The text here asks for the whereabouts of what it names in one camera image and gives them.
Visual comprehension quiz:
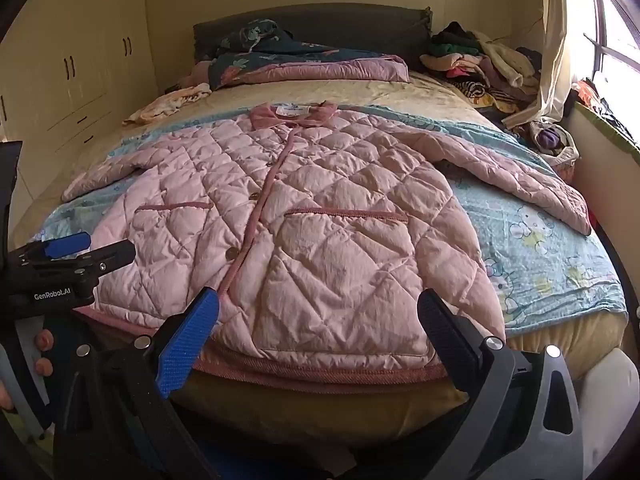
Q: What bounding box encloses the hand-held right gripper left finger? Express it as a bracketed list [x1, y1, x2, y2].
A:
[52, 286, 226, 480]

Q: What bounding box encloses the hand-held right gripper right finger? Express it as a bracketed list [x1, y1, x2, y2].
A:
[416, 287, 586, 480]

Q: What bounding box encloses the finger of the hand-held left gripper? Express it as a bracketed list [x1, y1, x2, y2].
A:
[7, 231, 93, 266]
[65, 239, 137, 281]

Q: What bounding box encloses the pink quilted jacket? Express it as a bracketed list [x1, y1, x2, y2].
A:
[61, 101, 593, 393]

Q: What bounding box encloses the white bag of clothes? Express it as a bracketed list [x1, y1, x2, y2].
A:
[525, 120, 581, 166]

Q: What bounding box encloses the pile of mixed clothes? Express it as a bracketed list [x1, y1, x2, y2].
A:
[419, 21, 543, 126]

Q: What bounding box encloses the person's left hand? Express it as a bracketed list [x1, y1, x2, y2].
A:
[0, 329, 56, 413]

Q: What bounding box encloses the blue cartoon print sheet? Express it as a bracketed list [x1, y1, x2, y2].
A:
[30, 102, 628, 343]

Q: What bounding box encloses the orange white patterned cloth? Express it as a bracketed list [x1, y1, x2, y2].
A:
[122, 82, 213, 127]

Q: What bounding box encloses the white wardrobe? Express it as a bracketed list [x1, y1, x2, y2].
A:
[0, 0, 161, 241]

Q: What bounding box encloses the pink pillow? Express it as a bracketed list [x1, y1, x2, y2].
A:
[182, 60, 213, 88]

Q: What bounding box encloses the bed with beige sheet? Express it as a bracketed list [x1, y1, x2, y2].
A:
[10, 72, 640, 461]

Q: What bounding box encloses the dark floral quilt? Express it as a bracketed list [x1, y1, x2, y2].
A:
[207, 19, 411, 92]

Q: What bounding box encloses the windowsill clutter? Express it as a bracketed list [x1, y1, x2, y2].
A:
[570, 77, 640, 151]

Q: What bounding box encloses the cream curtain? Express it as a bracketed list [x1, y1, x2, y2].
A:
[502, 0, 576, 128]

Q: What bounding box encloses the dark grey headboard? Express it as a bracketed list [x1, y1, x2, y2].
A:
[192, 4, 433, 63]

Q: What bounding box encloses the window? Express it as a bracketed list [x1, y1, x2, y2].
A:
[565, 0, 640, 126]

